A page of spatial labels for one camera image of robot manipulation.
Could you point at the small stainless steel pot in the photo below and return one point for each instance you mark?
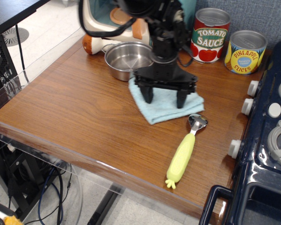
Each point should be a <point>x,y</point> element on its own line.
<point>125,57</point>

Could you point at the toy mushroom brown cap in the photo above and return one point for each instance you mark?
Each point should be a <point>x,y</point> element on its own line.
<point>93,45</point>

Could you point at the toy microwave cream and teal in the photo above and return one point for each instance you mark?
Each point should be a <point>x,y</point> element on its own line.
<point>101,15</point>

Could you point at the black table leg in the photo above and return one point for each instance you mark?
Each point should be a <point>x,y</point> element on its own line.
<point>104,206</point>

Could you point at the pineapple slices can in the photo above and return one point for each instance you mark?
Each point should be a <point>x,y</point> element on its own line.
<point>245,51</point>

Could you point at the dark blue toy stove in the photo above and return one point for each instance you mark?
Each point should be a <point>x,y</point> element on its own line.
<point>255,197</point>

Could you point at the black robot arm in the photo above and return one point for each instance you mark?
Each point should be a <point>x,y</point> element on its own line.
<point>167,29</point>

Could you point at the light blue towel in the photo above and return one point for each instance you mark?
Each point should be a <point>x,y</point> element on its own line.
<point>164,104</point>

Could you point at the spoon with yellow corn handle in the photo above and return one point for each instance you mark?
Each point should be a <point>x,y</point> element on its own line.
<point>184,151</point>

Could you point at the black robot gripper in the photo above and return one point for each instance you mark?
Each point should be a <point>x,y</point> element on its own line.
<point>165,73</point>

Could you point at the tomato sauce can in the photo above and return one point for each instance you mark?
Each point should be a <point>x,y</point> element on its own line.
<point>209,33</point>

